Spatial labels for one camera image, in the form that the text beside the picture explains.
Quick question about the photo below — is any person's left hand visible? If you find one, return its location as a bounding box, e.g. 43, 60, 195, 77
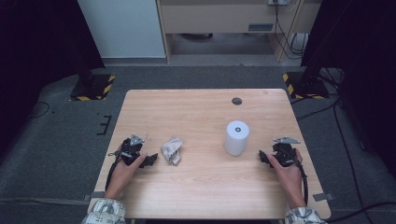
105, 153, 148, 200

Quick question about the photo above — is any white cylinder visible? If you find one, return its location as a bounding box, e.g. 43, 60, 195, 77
223, 120, 250, 157

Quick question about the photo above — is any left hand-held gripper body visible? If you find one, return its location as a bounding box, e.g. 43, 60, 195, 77
107, 133, 148, 166

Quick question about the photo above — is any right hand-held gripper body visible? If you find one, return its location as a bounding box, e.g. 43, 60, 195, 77
272, 135, 302, 168

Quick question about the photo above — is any white cabinet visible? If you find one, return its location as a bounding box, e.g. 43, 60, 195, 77
77, 0, 167, 60

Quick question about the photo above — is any thin black floor cable loop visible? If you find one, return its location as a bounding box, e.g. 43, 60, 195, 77
25, 101, 51, 121

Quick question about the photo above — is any thick black floor cable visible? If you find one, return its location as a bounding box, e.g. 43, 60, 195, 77
325, 201, 396, 224

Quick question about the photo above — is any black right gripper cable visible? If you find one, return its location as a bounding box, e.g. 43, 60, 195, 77
289, 148, 310, 206

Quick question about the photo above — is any grey tape piece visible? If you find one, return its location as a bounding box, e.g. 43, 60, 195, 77
312, 192, 335, 203
82, 190, 106, 202

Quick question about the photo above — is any black cable bundle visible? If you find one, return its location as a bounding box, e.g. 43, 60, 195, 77
273, 0, 310, 61

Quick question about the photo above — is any black floor tape mark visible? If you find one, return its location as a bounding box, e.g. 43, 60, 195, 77
96, 114, 113, 136

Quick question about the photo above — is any person's right hand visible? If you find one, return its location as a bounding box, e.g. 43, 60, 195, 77
265, 148, 307, 209

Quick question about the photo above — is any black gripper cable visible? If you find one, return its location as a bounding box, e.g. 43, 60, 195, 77
289, 148, 310, 206
105, 156, 123, 192

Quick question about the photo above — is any black curtain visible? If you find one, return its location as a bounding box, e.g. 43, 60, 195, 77
300, 0, 396, 179
0, 0, 106, 153

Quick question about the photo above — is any beige wooden desk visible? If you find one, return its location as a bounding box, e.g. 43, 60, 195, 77
156, 0, 323, 63

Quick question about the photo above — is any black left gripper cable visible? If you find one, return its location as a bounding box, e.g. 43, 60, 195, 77
105, 156, 123, 192

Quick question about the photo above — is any long black floor cable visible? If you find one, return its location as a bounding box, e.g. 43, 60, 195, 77
295, 68, 372, 224

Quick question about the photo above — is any striped black stand base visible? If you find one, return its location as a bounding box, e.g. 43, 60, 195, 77
282, 71, 331, 101
69, 73, 117, 102

